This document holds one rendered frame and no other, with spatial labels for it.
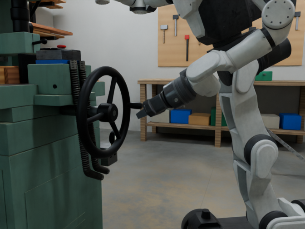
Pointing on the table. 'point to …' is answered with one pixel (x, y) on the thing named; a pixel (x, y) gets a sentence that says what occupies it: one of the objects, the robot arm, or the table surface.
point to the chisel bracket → (18, 43)
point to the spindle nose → (20, 16)
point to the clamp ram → (29, 58)
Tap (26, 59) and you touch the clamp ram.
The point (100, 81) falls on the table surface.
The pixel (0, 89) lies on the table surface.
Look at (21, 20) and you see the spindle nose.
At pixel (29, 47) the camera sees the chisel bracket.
